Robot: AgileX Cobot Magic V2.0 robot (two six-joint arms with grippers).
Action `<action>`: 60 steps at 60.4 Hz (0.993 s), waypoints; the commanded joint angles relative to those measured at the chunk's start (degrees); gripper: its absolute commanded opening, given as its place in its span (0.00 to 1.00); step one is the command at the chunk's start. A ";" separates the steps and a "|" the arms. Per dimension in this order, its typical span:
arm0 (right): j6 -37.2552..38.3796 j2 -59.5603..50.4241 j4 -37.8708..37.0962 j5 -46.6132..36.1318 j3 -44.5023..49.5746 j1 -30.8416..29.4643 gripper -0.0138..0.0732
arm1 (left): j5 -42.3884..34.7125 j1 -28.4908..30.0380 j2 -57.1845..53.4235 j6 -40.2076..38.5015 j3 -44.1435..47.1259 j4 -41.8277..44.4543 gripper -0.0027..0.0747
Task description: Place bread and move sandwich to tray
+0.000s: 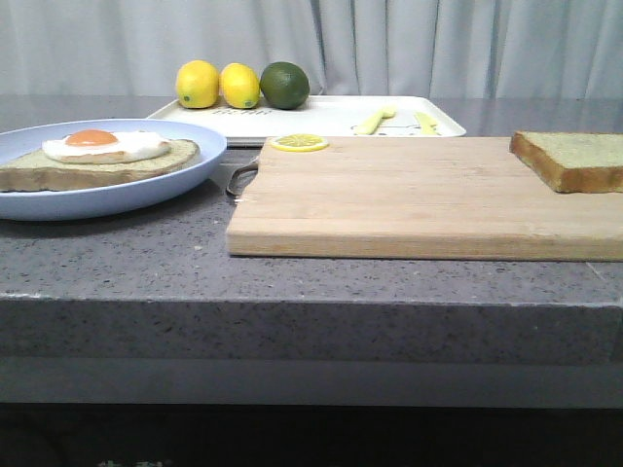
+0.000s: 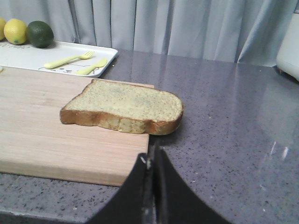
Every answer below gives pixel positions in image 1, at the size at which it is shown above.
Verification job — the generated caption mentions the green lime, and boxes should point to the green lime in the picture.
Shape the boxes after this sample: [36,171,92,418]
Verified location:
[260,61,310,110]

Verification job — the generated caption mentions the right yellow lemon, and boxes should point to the right yellow lemon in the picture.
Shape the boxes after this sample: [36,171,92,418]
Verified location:
[220,62,260,109]

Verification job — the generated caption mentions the yellow lemon slice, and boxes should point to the yellow lemon slice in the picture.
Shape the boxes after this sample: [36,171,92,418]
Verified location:
[268,133,329,152]

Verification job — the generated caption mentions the yellow plastic fork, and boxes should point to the yellow plastic fork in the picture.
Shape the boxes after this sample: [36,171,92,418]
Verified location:
[353,106,396,135]

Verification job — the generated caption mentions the cream bear serving tray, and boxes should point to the cream bear serving tray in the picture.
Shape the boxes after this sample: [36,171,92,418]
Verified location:
[150,95,465,147]

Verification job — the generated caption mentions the left yellow lemon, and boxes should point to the left yellow lemon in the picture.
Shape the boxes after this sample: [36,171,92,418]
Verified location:
[175,59,220,109]

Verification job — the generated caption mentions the bread slice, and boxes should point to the bread slice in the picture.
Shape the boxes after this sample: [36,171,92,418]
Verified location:
[509,130,622,194]
[1,139,201,192]

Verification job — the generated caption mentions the fried egg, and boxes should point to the fried egg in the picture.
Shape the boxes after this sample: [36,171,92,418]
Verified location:
[42,129,171,164]

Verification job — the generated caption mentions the wooden cutting board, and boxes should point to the wooden cutting board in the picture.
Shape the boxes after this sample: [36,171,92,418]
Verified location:
[226,137,622,261]

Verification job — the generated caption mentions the yellow plastic knife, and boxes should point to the yellow plastic knife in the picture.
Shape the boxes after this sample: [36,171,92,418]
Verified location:
[415,112,439,136]

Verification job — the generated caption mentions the light blue round plate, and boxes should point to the light blue round plate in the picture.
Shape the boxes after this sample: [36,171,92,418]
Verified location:
[1,119,227,221]

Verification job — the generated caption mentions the white curtain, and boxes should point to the white curtain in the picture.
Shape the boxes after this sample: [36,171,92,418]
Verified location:
[1,1,622,98]

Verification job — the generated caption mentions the metal cutting board handle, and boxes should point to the metal cutting board handle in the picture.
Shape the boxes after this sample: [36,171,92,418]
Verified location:
[226,158,259,198]

